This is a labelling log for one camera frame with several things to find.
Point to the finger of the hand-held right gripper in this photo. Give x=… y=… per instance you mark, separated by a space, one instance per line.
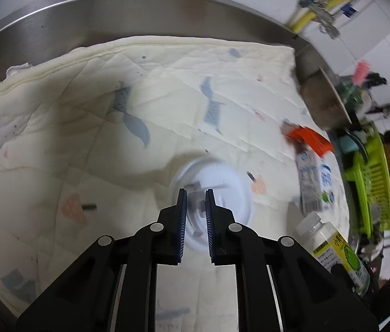
x=342 y=276

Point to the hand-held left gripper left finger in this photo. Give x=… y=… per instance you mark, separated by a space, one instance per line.
x=181 y=221

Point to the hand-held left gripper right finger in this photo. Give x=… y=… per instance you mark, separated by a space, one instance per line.
x=210 y=228

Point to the plastic bottle yellow-green label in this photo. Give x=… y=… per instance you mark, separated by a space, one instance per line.
x=329 y=238

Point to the white milk carton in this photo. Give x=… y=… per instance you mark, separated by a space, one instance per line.
x=310 y=183

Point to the green dish rack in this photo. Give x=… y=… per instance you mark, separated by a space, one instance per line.
x=371 y=179

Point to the orange wrapper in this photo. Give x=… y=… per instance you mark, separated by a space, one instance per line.
x=310 y=138

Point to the white quilted printed mat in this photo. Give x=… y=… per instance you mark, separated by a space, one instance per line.
x=77 y=128

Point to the metal saucepan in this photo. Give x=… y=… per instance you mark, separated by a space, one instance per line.
x=323 y=100

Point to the water valve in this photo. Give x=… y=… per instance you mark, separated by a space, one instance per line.
x=308 y=0

